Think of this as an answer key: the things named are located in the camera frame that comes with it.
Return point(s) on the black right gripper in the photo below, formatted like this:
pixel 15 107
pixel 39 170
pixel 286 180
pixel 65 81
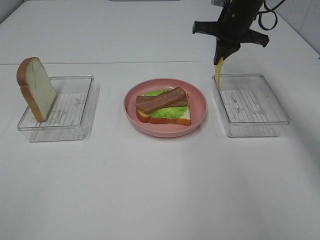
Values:
pixel 233 28

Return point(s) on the yellow cheese slice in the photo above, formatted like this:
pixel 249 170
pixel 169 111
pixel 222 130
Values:
pixel 218 69

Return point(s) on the curved bacon strip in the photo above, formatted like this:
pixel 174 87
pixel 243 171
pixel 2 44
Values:
pixel 161 100

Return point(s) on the bread slice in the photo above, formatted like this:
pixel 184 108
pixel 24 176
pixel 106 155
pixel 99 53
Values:
pixel 36 87
pixel 148 119

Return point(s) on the green lettuce leaf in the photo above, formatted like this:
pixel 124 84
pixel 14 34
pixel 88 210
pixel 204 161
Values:
pixel 174 112

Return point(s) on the pink round plate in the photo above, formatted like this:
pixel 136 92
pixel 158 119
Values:
pixel 197 104

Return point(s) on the clear plastic ingredients tray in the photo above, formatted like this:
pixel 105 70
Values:
pixel 248 107

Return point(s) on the clear plastic bread tray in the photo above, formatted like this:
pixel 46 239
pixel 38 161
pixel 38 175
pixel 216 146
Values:
pixel 72 114

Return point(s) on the upright bread slice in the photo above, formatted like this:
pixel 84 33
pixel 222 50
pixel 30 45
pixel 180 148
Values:
pixel 36 87

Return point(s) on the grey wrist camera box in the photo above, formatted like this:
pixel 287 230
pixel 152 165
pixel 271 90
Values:
pixel 219 3

